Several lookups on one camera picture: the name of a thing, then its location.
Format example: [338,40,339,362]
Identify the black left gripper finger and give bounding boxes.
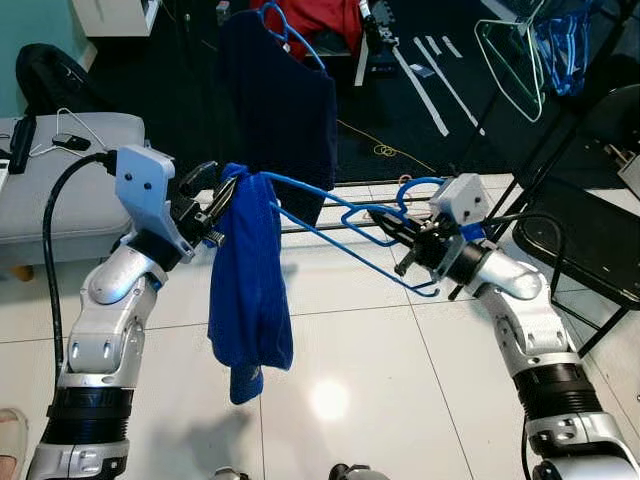
[180,160,219,196]
[205,175,241,216]

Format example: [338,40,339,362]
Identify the royal blue t-shirt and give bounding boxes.
[207,163,296,406]

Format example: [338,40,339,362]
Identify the black metal clothes rack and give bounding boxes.
[280,0,640,303]

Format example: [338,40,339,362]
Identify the small black phone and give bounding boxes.
[52,133,92,152]

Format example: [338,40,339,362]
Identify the long white tape strip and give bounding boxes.
[393,45,451,138]
[411,37,486,136]

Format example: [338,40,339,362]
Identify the black folding chair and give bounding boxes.
[508,85,640,358]

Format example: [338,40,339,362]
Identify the black backpack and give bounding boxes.
[15,43,101,116]

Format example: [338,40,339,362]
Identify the grey upholstered ottoman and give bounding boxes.
[0,112,147,283]

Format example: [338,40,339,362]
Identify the long black remote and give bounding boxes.
[8,115,39,177]

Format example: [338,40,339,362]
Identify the white cabinet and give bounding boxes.
[70,0,161,38]

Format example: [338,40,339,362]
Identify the red cloth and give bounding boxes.
[250,0,366,59]

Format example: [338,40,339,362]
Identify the robot right leg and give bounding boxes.
[328,462,389,480]

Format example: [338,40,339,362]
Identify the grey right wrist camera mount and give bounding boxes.
[430,173,494,231]

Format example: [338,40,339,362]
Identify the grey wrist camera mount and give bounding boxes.
[113,145,181,249]
[430,173,494,231]

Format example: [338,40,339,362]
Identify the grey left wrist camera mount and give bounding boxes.
[113,145,181,249]

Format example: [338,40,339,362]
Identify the white wire hanger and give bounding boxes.
[30,108,106,161]

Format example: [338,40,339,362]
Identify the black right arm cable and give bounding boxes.
[465,212,571,301]

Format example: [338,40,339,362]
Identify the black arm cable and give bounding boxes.
[465,212,571,301]
[42,150,119,361]

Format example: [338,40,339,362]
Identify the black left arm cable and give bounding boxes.
[42,150,119,361]

